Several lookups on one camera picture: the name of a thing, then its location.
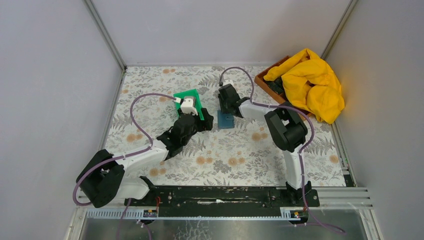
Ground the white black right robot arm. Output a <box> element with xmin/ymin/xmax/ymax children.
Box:
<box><xmin>218</xmin><ymin>83</ymin><xmax>311</xmax><ymax>201</ymax></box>

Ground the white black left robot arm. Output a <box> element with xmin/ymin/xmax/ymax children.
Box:
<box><xmin>72</xmin><ymin>108</ymin><xmax>214</xmax><ymax>208</ymax></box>

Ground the green plastic bin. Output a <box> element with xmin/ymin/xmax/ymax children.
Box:
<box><xmin>173</xmin><ymin>89</ymin><xmax>204</xmax><ymax>120</ymax></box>

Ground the floral table mat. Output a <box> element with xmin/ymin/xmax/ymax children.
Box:
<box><xmin>105</xmin><ymin>66</ymin><xmax>346</xmax><ymax>187</ymax></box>

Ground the brown wooden tray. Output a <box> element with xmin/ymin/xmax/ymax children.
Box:
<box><xmin>254</xmin><ymin>55</ymin><xmax>290</xmax><ymax>104</ymax></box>

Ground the yellow cloth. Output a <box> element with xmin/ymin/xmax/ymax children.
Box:
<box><xmin>263</xmin><ymin>48</ymin><xmax>345</xmax><ymax>124</ymax></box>

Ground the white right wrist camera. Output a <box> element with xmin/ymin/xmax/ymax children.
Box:
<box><xmin>220</xmin><ymin>79</ymin><xmax>234</xmax><ymax>87</ymax></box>

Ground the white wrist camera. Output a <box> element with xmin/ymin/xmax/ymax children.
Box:
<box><xmin>174</xmin><ymin>96</ymin><xmax>199</xmax><ymax>116</ymax></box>
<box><xmin>220</xmin><ymin>79</ymin><xmax>234</xmax><ymax>87</ymax></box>

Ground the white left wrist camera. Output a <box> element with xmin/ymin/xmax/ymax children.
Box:
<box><xmin>174</xmin><ymin>96</ymin><xmax>199</xmax><ymax>116</ymax></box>

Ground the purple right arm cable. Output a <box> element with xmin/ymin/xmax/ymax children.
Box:
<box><xmin>218</xmin><ymin>66</ymin><xmax>347</xmax><ymax>236</ymax></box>

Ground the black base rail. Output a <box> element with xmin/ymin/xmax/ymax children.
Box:
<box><xmin>124</xmin><ymin>183</ymin><xmax>320</xmax><ymax>217</ymax></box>

